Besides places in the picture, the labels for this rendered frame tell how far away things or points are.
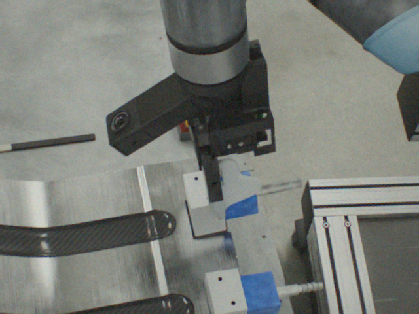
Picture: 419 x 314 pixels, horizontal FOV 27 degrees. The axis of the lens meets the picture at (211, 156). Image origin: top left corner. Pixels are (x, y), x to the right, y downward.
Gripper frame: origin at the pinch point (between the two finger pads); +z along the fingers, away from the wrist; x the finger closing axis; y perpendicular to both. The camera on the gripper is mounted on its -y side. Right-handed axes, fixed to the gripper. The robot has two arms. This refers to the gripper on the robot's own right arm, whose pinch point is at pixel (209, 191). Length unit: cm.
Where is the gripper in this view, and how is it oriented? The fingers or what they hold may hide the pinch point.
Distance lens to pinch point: 99.5
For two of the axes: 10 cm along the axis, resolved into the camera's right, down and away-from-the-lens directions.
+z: 0.9, 6.3, 7.7
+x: -2.0, -7.4, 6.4
